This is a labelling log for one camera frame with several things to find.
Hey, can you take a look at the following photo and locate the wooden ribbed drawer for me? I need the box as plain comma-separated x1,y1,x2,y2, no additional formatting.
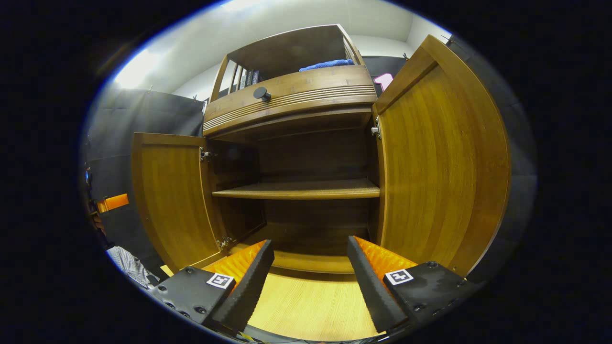
203,64,378,138

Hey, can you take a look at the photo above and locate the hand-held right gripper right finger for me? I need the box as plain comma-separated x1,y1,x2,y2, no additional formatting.
348,236,481,334

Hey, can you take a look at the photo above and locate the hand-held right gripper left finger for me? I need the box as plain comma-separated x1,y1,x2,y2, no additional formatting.
148,240,275,335

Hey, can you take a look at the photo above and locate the wooden inner shelf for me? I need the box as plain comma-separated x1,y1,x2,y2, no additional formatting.
212,178,381,200

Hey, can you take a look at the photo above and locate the blue folded towel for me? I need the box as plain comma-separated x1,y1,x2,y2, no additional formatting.
299,59,355,72

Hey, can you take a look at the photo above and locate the ceiling light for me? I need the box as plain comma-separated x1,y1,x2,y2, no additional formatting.
112,48,163,89

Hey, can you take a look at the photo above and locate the person's striped clothing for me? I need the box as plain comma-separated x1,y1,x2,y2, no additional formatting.
105,245,161,290

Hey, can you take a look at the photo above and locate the wooden cabinet door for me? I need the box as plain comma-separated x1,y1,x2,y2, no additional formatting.
131,132,230,275
372,34,512,278

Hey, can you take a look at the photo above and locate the wooden double-door shoe cabinet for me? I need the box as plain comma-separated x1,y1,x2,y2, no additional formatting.
203,24,383,275

